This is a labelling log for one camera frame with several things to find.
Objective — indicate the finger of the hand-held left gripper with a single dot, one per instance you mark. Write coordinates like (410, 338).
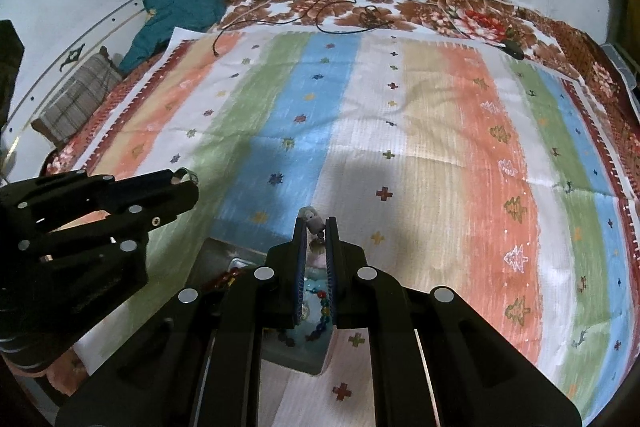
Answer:
(100, 189)
(170, 199)

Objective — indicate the small black device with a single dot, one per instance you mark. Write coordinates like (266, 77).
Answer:
(512, 47)

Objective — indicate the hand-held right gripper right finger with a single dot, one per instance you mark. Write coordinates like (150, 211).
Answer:
(331, 274)

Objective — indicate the plaid grey cushion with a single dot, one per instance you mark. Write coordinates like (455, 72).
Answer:
(80, 97)

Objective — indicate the colourful striped mat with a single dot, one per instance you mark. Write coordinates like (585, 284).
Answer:
(425, 157)

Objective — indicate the silver metal tin box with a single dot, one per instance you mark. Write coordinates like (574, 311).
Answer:
(305, 357)

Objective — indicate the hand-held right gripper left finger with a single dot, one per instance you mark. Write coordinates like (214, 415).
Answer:
(300, 274)

